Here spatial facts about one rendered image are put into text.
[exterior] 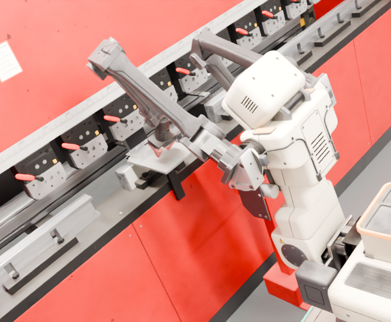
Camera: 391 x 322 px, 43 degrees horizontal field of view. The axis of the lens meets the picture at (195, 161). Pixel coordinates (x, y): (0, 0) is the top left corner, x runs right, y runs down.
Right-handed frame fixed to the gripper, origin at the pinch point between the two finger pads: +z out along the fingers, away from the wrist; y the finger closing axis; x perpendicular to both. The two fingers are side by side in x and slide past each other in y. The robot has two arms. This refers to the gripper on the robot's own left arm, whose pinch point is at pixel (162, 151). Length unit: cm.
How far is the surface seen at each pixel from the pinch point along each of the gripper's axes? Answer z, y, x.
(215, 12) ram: -21, -62, -29
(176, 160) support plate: -1.2, 0.0, 7.9
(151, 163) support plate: 3.7, 5.1, -0.9
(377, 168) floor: 88, -138, 51
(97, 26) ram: -38, -3, -38
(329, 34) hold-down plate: 15, -136, -6
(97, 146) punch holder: -3.0, 18.0, -17.8
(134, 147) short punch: 8.8, 1.5, -15.5
